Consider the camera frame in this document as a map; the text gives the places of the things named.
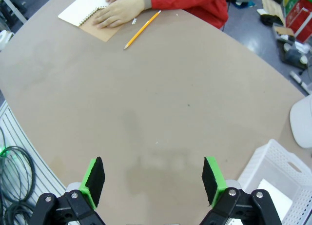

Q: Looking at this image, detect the white lidded trash bin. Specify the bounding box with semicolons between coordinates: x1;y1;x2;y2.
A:
289;94;312;149

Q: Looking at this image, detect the brown spiral notebook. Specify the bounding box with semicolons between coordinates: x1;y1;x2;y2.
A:
58;0;134;42

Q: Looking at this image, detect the white perforated plastic basket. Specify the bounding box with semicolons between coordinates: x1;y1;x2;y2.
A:
237;139;312;225

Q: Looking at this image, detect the black coiled cable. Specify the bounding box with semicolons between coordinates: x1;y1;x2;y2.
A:
0;127;38;225

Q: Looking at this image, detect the person's left hand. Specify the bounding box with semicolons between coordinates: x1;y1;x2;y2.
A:
92;0;145;29

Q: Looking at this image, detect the person's left forearm red sleeve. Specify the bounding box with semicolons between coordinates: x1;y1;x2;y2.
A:
141;0;231;29

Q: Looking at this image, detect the brown cardboard box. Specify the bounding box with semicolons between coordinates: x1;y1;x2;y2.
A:
259;0;286;24

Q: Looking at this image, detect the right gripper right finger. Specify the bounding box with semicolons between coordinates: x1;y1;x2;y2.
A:
199;156;281;225

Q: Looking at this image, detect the yellow pencil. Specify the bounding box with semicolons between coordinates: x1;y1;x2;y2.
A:
123;10;162;50

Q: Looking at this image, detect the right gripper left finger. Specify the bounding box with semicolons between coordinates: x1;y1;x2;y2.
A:
30;157;106;225

